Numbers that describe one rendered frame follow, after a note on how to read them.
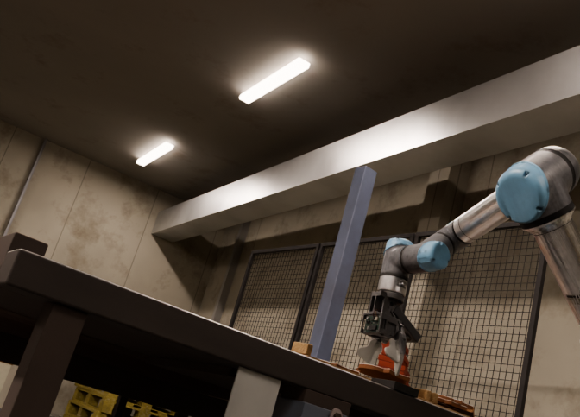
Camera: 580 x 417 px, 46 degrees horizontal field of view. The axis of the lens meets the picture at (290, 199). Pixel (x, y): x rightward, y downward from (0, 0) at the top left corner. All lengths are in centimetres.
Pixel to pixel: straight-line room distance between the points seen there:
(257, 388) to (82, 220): 988
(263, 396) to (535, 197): 67
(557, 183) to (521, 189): 8
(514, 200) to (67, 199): 996
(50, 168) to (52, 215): 72
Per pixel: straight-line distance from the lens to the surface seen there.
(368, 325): 178
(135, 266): 1129
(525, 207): 148
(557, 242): 152
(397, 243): 184
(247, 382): 132
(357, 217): 408
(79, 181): 1121
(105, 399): 781
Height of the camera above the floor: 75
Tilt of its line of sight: 19 degrees up
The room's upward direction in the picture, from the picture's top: 16 degrees clockwise
